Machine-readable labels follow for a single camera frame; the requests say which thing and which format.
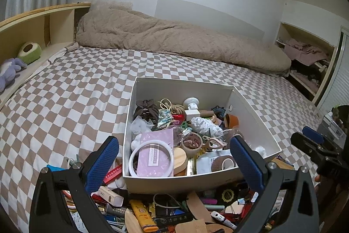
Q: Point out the beige fluffy blanket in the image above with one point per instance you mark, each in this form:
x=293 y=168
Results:
x=115 y=25

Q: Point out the brown leather strip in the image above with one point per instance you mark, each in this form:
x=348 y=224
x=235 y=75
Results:
x=197 y=208

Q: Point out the brown leather card holder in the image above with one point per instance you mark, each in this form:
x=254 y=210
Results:
x=231 y=121

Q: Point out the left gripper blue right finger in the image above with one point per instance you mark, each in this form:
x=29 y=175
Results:
x=264 y=178

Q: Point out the round wooden box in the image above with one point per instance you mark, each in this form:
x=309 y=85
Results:
x=180 y=161

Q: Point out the green avocado plush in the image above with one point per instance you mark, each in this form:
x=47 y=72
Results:
x=29 y=52

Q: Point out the white cardboard shoe box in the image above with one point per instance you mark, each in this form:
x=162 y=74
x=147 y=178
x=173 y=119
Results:
x=209 y=95

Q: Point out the brown washi tape roll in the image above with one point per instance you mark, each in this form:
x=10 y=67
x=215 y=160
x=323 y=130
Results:
x=223 y=163

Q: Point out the dark brown scrunchie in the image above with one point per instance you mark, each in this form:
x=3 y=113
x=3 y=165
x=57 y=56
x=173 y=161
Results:
x=147 y=110

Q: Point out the white crochet scrunchie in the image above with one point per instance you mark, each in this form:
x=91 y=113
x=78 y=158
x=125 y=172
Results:
x=205 y=127

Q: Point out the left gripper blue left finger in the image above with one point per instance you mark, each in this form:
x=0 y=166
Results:
x=85 y=178

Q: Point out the pink purple booklet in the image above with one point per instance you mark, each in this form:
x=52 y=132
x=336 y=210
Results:
x=153 y=159

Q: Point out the checkered bed sheet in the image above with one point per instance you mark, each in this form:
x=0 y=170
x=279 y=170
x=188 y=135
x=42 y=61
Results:
x=73 y=105

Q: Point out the black round gold-seal case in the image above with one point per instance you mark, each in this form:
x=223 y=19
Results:
x=227 y=195

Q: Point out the purple plush toy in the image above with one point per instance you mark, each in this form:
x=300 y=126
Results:
x=9 y=70

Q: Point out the orange yellow lighter tube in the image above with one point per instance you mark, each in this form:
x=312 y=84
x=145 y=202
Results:
x=142 y=215

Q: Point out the wall closet shelf with clothes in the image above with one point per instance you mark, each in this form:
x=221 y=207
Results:
x=312 y=60

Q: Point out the wooden headboard shelf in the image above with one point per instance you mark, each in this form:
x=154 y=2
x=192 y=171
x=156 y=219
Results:
x=53 y=28

